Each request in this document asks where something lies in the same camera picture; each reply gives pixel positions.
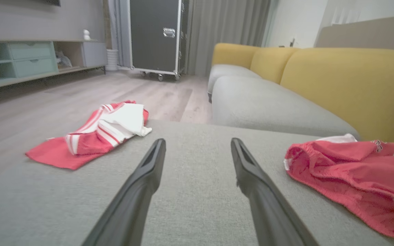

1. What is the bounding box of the grey and green TV cabinet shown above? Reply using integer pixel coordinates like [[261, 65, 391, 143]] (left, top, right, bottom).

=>
[[0, 39, 108, 93]]

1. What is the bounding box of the white ribbed plant pot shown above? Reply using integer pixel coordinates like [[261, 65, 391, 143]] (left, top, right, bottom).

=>
[[106, 49, 119, 71]]

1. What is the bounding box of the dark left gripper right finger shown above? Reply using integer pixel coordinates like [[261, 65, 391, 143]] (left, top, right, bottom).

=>
[[231, 138, 320, 246]]

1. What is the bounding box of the black wheeled flight case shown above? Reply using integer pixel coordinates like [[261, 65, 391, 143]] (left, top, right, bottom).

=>
[[129, 0, 186, 82]]

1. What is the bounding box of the grey curtain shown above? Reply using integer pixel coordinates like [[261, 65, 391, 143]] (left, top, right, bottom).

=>
[[183, 0, 273, 76]]

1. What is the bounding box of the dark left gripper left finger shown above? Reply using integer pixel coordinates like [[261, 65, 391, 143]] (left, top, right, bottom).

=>
[[82, 138, 167, 246]]

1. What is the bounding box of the grey plush toy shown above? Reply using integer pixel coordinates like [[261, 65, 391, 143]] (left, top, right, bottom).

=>
[[55, 51, 73, 68]]

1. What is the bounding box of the red garment with number print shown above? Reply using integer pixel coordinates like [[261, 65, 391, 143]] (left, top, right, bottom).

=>
[[284, 133, 394, 242]]

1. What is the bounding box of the red garment with white stripes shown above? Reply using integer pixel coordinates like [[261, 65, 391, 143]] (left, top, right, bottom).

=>
[[25, 100, 152, 170]]

